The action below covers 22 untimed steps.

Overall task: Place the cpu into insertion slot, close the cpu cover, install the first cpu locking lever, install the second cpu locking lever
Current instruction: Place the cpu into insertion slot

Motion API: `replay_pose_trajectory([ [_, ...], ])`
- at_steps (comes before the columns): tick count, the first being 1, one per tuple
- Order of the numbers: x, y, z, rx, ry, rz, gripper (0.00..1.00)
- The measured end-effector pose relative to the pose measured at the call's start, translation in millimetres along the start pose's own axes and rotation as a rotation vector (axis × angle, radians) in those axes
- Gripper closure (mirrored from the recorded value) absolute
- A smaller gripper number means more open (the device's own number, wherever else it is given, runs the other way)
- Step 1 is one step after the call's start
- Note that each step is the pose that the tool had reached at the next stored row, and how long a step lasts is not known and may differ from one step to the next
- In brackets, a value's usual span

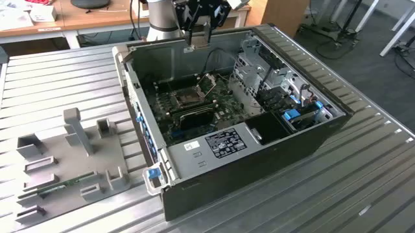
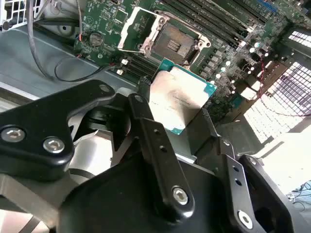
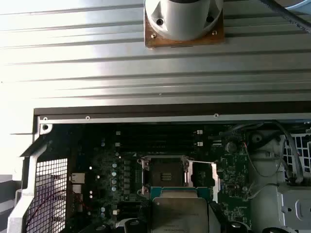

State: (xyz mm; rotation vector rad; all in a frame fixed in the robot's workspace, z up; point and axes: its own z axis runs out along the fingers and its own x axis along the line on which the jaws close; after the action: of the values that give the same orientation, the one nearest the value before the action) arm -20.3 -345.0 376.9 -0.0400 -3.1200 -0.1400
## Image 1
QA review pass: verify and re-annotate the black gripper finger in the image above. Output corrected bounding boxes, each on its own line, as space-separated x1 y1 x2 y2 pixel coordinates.
175 0 199 47
204 0 232 48

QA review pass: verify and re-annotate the metal socket cover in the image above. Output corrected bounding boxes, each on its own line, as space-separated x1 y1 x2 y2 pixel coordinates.
193 73 219 99

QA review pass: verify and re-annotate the CPU socket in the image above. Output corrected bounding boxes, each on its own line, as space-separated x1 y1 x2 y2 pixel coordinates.
169 87 208 109

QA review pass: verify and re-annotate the silver drive cage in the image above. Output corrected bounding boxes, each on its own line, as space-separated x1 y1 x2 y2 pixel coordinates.
231 33 340 133

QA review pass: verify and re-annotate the wooden cabinet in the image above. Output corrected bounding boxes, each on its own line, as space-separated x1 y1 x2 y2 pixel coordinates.
246 0 311 38

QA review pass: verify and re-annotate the green motherboard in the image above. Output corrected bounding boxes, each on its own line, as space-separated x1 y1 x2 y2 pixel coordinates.
144 74 263 146

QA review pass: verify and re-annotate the wooden desk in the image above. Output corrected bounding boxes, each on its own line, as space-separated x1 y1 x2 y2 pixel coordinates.
0 0 252 38

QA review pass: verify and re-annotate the black round object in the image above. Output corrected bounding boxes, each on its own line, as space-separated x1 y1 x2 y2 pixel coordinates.
69 0 111 9

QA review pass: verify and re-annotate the black graphics card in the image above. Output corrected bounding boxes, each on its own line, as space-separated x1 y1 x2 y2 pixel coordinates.
171 106 215 131

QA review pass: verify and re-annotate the blue expansion latch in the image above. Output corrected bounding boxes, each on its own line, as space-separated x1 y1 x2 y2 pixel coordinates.
133 101 160 160

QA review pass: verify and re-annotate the hard disk in blue carrier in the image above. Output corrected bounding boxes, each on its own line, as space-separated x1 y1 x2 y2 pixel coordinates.
280 100 335 133

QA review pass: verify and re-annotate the black wheeled stand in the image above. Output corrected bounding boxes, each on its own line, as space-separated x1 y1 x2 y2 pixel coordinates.
330 0 363 49

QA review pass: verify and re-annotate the black power supply label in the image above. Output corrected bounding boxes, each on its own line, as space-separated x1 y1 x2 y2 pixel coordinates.
203 128 248 159

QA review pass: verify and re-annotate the white cardboard box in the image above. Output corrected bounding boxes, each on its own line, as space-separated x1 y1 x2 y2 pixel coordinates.
28 4 59 23

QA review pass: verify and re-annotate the white table leg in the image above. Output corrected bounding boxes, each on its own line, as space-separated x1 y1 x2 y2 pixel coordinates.
354 0 380 33

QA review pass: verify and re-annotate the grey power supply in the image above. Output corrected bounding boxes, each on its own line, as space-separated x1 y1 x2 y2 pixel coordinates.
160 122 260 182

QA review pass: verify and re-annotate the white paper stack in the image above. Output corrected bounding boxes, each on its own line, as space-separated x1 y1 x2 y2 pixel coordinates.
0 0 35 31

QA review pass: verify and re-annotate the blue case latch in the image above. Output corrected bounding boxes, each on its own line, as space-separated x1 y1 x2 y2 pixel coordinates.
145 168 161 181

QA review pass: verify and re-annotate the dark grey PC case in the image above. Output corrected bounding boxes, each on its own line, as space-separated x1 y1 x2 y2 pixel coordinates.
112 23 360 222

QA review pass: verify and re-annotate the grey parts rack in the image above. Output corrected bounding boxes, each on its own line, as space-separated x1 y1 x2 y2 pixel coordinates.
15 107 132 225

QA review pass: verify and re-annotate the green RAM stick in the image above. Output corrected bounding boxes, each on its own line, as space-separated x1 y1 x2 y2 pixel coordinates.
19 172 97 199

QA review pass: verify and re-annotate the white table frame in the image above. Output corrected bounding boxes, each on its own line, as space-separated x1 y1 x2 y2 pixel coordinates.
379 0 415 58

